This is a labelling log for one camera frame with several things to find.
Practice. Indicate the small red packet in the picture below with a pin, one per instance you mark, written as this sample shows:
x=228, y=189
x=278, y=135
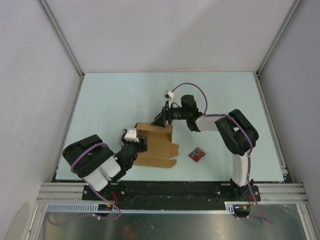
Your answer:
x=197, y=154

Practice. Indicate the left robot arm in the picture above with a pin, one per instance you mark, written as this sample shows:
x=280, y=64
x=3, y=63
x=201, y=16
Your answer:
x=93, y=161

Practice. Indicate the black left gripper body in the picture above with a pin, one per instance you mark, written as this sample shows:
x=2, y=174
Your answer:
x=138, y=147

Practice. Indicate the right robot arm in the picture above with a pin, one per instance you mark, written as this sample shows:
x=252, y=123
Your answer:
x=237, y=133

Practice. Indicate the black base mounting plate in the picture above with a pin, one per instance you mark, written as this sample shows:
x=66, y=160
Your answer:
x=218, y=190

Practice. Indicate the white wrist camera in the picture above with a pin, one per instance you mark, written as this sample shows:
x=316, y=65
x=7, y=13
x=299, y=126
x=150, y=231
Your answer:
x=131, y=135
x=169, y=96

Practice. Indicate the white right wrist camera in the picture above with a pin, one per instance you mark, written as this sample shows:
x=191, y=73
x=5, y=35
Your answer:
x=169, y=96

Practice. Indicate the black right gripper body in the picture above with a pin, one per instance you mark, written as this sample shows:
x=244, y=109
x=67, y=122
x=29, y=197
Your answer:
x=175, y=113

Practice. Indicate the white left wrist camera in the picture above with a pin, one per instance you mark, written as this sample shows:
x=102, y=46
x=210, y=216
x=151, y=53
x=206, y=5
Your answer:
x=131, y=135

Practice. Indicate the brown cardboard paper box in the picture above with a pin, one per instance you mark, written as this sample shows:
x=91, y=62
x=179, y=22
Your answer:
x=161, y=151

